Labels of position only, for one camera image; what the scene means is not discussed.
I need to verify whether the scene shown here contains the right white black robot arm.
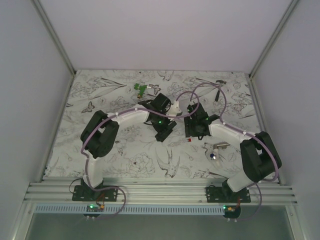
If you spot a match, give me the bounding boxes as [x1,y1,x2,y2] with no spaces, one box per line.
[184,104,282,203]

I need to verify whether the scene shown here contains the left controller board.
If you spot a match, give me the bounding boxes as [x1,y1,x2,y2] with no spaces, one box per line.
[83,203,105,219]

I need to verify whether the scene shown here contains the right controller board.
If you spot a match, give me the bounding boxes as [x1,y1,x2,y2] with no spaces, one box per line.
[223,205,241,220]

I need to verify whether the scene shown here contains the slotted grey cable duct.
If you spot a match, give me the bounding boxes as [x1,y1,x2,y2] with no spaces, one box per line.
[34,203,224,216]

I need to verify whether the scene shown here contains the silver metal cylinder part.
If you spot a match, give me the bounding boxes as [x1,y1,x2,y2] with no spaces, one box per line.
[213,142,230,149]

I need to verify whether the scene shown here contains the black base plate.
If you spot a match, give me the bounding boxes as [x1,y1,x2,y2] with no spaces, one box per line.
[72,185,118,202]
[205,185,251,204]

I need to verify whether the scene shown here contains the aluminium rail frame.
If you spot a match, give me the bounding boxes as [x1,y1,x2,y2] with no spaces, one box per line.
[24,177,298,206]

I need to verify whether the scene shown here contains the small black hammer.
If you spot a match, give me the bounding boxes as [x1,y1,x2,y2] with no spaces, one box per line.
[214,79,227,102]

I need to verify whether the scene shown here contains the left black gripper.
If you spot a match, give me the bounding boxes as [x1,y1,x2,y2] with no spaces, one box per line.
[151,110,177,138]

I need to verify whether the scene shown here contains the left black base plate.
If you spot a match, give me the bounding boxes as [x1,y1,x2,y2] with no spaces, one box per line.
[72,185,118,202]

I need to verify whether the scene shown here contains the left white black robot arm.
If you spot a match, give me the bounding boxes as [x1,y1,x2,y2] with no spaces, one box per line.
[80,93,182,201]

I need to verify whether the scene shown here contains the white blue capped part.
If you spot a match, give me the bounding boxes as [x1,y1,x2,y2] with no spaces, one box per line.
[209,148,219,161]

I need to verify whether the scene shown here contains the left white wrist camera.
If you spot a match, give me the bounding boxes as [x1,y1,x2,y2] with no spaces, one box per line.
[166,100,182,118]

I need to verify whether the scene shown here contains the controller board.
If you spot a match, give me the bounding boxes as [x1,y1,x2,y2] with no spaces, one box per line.
[83,203,105,219]
[223,205,241,220]

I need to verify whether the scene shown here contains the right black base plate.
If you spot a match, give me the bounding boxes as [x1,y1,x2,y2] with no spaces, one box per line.
[205,185,251,204]

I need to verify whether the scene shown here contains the floral patterned table mat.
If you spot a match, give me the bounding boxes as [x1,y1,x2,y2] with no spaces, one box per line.
[44,70,260,179]

